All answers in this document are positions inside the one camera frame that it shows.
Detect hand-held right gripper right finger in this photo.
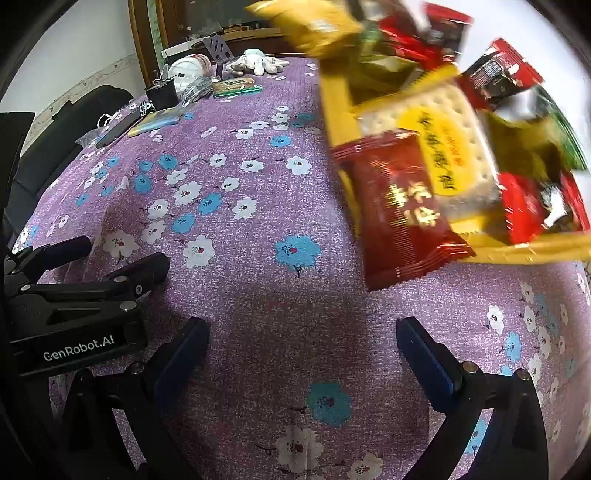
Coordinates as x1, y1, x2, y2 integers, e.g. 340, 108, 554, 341
396, 316, 561, 480

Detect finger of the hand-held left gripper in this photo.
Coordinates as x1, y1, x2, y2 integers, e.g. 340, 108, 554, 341
18, 251, 171, 319
4, 235, 93, 289

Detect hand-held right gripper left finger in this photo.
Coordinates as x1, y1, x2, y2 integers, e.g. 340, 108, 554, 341
58, 316, 212, 480

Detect dark red snack packet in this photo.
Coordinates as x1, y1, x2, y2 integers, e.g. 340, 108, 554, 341
331, 129, 476, 291

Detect red candy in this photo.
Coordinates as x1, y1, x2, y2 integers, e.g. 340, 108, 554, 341
422, 2, 474, 63
499, 171, 591, 245
376, 0, 444, 65
457, 39, 546, 109

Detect green white snack packet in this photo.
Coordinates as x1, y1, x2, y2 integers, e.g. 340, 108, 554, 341
485, 88, 589, 185

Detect yellow cardboard box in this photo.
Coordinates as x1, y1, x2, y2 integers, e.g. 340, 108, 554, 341
318, 60, 591, 266

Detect cracker packet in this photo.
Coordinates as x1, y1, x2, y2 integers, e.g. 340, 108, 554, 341
358, 80, 504, 232

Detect yellow snack packet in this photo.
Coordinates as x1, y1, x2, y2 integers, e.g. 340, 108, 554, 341
245, 0, 365, 58

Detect purple floral tablecloth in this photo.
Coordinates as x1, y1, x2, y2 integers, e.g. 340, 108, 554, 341
11, 55, 591, 480

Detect black chair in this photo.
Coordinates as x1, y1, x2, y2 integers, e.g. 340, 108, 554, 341
9, 84, 134, 232

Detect black phone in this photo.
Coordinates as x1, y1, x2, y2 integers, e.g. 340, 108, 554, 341
95, 110, 144, 149

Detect yellow blue tissue packet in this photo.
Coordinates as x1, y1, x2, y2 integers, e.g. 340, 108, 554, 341
127, 107, 183, 138

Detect clear plastic bag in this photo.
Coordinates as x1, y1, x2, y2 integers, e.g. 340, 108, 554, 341
178, 76, 215, 104

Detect green biscuit packet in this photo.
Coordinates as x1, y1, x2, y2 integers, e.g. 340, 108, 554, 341
211, 76, 263, 100

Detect wooden cabinet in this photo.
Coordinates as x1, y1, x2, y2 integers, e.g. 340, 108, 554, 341
128, 0, 296, 88

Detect white gloves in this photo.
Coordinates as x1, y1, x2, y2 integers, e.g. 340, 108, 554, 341
225, 48, 291, 77

